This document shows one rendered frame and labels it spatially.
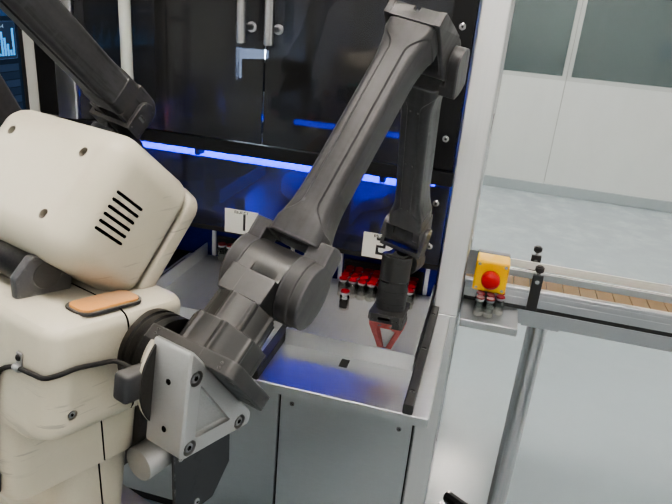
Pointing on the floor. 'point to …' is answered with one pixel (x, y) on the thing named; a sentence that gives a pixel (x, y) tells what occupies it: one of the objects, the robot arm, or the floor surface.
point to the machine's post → (461, 217)
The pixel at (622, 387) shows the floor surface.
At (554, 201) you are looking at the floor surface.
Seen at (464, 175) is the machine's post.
